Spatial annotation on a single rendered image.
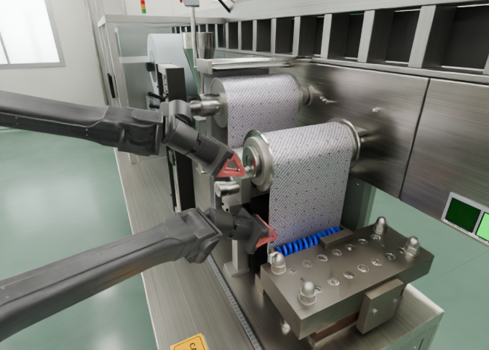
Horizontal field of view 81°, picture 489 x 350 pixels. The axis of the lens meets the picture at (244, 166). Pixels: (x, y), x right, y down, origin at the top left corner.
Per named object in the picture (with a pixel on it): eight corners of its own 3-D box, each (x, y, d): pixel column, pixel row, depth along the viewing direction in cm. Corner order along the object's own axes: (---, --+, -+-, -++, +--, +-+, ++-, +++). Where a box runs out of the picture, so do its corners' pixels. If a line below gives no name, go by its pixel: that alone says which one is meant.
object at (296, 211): (267, 252, 74) (269, 188, 66) (338, 228, 83) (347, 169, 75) (268, 254, 73) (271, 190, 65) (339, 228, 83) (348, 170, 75)
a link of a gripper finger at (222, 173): (241, 189, 66) (209, 173, 61) (228, 177, 72) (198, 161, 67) (257, 164, 66) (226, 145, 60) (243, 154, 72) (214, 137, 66)
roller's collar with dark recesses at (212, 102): (196, 114, 87) (195, 92, 84) (215, 112, 90) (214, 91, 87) (204, 119, 82) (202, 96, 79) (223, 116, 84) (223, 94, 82)
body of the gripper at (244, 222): (255, 255, 64) (228, 251, 60) (236, 230, 73) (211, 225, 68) (268, 231, 63) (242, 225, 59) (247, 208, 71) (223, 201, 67)
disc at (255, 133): (241, 174, 78) (243, 121, 71) (243, 174, 78) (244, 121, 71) (270, 203, 66) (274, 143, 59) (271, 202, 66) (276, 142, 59)
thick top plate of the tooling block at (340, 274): (260, 283, 70) (260, 264, 68) (377, 237, 86) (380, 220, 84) (298, 340, 57) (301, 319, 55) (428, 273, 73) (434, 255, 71)
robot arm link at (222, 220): (212, 219, 57) (206, 201, 62) (196, 243, 60) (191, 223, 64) (240, 225, 61) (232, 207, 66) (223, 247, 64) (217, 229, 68)
